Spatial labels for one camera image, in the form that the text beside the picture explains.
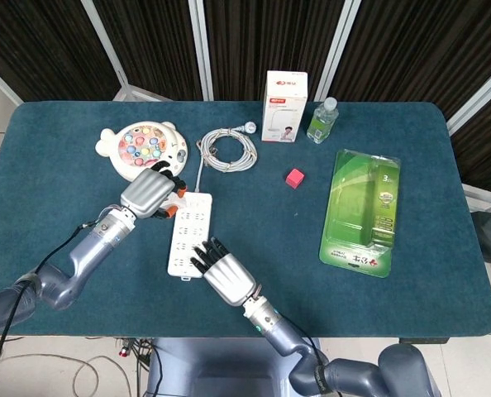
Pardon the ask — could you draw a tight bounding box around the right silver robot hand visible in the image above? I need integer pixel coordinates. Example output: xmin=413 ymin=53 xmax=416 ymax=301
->
xmin=189 ymin=236 xmax=258 ymax=308

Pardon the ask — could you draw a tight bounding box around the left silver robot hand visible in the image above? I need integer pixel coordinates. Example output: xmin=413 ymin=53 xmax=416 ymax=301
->
xmin=119 ymin=160 xmax=188 ymax=220

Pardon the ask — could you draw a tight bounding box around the white plug adapter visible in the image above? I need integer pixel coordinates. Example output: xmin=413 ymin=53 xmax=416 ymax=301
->
xmin=162 ymin=192 xmax=188 ymax=213

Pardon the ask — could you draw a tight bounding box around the white power strip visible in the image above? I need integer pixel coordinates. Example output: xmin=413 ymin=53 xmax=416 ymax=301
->
xmin=166 ymin=190 xmax=213 ymax=282

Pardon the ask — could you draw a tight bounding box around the cream fish-shaped fishing toy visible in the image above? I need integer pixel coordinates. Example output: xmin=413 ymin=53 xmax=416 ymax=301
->
xmin=95 ymin=120 xmax=188 ymax=183

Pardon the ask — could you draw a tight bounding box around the blue table cloth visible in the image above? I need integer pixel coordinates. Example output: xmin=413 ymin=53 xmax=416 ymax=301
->
xmin=0 ymin=101 xmax=491 ymax=338

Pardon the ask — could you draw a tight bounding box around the blue-grey robot torso base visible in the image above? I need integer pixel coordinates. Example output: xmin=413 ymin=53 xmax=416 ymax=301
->
xmin=145 ymin=337 xmax=326 ymax=397

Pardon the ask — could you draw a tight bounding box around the pink cube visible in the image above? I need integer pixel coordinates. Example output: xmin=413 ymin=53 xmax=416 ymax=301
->
xmin=285 ymin=167 xmax=306 ymax=190

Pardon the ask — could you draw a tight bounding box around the green blister package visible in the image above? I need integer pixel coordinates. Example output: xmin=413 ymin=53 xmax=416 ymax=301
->
xmin=318 ymin=149 xmax=403 ymax=280

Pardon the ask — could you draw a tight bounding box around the dark slatted screen panel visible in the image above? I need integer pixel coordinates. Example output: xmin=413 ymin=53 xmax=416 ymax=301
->
xmin=203 ymin=0 xmax=350 ymax=102
xmin=330 ymin=0 xmax=491 ymax=119
xmin=0 ymin=0 xmax=121 ymax=103
xmin=94 ymin=0 xmax=207 ymax=102

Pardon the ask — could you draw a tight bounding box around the white desk lamp box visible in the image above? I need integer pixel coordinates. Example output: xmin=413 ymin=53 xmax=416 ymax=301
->
xmin=260 ymin=69 xmax=309 ymax=144

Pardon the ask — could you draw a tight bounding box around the clear green-label water bottle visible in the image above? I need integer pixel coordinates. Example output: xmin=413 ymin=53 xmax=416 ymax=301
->
xmin=306 ymin=97 xmax=340 ymax=145

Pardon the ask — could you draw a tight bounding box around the white cable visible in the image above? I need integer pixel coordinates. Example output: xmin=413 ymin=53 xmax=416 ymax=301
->
xmin=195 ymin=121 xmax=260 ymax=194

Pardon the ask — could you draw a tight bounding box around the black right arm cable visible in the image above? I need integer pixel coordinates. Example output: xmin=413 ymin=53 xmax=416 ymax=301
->
xmin=278 ymin=312 xmax=331 ymax=397

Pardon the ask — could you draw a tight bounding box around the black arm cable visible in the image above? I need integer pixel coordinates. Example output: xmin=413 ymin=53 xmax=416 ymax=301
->
xmin=0 ymin=221 xmax=96 ymax=397
xmin=278 ymin=312 xmax=331 ymax=397

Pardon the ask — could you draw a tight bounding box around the white partition frame post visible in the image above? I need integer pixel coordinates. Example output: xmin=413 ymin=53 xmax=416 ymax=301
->
xmin=81 ymin=0 xmax=129 ymax=94
xmin=319 ymin=0 xmax=363 ymax=100
xmin=188 ymin=0 xmax=214 ymax=102

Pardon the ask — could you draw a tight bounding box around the light floor cable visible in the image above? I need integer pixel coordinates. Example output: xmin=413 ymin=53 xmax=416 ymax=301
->
xmin=70 ymin=354 xmax=136 ymax=397

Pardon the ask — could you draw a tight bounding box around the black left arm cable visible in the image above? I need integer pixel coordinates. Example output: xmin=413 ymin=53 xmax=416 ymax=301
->
xmin=0 ymin=221 xmax=96 ymax=397

